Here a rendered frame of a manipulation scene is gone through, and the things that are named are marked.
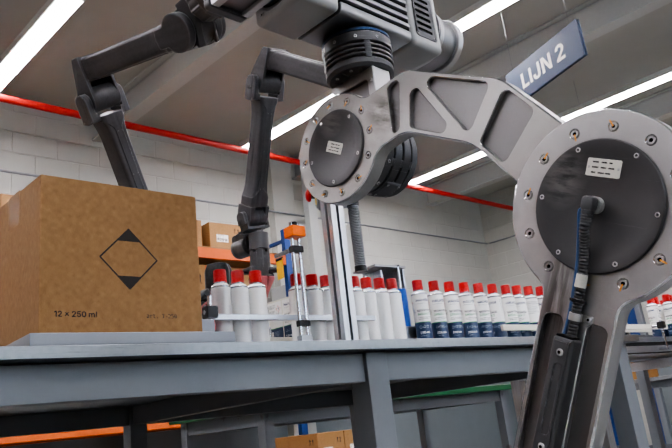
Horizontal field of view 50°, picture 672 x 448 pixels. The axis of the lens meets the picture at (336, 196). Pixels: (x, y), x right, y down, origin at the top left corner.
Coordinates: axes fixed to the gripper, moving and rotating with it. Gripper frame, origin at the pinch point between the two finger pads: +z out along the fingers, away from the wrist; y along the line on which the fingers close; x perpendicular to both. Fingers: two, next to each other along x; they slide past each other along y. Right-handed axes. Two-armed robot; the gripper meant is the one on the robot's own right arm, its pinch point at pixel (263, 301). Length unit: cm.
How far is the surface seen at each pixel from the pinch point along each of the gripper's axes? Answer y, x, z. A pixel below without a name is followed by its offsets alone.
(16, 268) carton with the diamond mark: 76, 39, 4
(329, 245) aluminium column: -9.0, 20.2, -11.4
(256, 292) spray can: 8.0, 8.8, -0.4
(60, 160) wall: -93, -435, -216
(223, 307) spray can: 17.8, 8.2, 3.7
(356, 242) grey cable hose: -21.8, 17.1, -14.1
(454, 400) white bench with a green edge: -200, -115, 27
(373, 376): 7, 50, 26
